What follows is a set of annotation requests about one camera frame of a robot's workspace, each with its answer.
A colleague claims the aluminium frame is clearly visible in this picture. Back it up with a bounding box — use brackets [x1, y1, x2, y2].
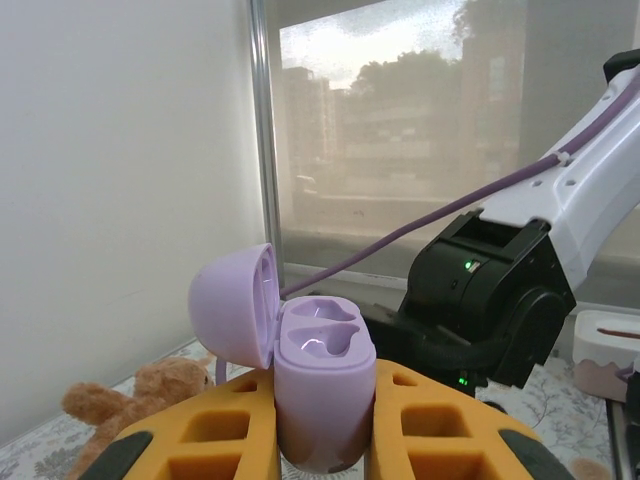
[248, 0, 640, 480]

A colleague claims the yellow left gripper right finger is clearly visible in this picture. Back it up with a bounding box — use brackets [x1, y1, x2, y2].
[368, 358, 576, 480]

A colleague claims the purple earbud case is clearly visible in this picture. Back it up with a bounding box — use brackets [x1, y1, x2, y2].
[187, 243, 377, 474]

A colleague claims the floral tablecloth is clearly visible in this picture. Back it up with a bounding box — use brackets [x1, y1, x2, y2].
[0, 344, 616, 480]

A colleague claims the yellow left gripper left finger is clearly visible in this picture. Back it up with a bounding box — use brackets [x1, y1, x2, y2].
[74, 370, 282, 480]

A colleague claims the brown teddy bear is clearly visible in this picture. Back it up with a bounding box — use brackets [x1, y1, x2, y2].
[60, 352, 216, 480]

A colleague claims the white tissue box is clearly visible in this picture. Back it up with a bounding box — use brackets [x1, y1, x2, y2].
[572, 309, 640, 401]

